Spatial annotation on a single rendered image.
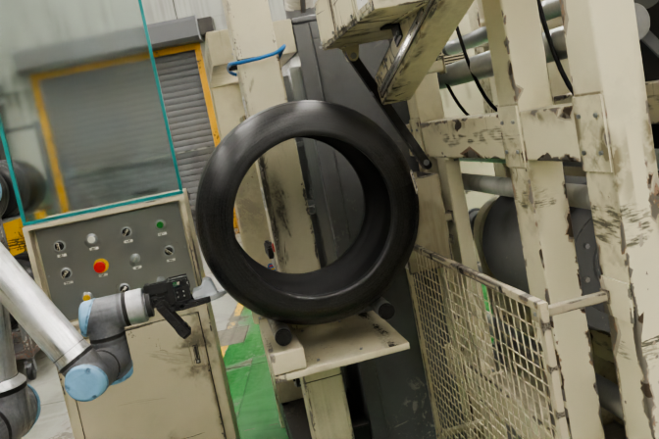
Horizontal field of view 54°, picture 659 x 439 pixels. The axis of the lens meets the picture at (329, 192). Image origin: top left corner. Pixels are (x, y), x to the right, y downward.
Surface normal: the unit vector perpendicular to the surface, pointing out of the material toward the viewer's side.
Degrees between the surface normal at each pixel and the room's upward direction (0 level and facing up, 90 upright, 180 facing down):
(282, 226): 90
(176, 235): 90
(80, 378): 92
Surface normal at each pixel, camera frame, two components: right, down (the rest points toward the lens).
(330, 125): 0.22, -0.12
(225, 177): 0.03, -0.01
